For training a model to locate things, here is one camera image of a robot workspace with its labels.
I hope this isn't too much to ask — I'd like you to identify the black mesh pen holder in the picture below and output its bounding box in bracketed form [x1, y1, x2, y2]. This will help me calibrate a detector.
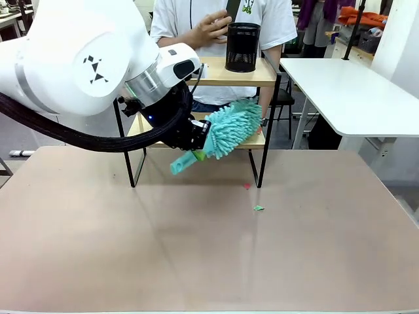
[225, 22, 262, 74]

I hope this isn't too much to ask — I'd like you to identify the grey storage crate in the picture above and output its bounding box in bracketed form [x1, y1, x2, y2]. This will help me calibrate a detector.
[357, 29, 383, 55]

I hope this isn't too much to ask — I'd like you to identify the dark smartphone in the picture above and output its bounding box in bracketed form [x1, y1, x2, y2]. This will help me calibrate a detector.
[225, 0, 243, 21]

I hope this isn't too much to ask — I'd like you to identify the two-tier wooden shelf black frame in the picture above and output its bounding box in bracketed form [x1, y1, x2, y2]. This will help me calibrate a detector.
[113, 50, 283, 190]

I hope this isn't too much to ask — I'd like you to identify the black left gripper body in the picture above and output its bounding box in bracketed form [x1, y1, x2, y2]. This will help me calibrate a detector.
[162, 118, 204, 152]

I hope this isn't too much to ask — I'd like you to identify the person's left forearm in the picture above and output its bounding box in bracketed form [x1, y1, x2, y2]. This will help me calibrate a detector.
[259, 44, 283, 120]

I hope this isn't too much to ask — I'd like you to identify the person's right forearm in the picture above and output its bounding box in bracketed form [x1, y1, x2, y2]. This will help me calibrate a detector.
[155, 31, 197, 50]

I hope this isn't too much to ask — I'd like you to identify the black chair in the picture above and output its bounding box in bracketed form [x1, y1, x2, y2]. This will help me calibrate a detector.
[268, 73, 296, 140]

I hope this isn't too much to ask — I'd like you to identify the black braided cable hose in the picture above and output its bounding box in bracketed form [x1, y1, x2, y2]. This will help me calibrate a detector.
[0, 81, 194, 153]

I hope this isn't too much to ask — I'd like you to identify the large white side table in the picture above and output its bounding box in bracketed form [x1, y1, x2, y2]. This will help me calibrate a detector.
[279, 57, 419, 151]

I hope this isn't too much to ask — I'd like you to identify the teal microfiber duster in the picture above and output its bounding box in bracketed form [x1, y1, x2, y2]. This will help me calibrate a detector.
[169, 99, 264, 177]

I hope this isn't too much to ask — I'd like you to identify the person's right hand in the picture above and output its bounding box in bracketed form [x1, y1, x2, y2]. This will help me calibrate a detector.
[191, 9, 234, 50]

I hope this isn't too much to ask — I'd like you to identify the black stand pole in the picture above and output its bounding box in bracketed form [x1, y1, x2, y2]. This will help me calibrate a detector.
[341, 0, 368, 61]

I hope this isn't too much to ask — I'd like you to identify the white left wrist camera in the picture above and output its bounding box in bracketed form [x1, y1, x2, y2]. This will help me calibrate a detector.
[194, 62, 210, 80]

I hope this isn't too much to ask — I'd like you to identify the orange cloth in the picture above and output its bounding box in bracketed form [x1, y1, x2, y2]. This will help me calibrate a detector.
[338, 6, 390, 26]

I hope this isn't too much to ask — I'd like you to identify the person's white t-shirt torso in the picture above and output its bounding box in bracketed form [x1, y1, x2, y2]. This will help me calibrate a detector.
[149, 0, 298, 107]

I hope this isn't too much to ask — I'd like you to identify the purple garment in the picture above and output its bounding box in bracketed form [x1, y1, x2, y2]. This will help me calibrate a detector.
[296, 0, 357, 31]

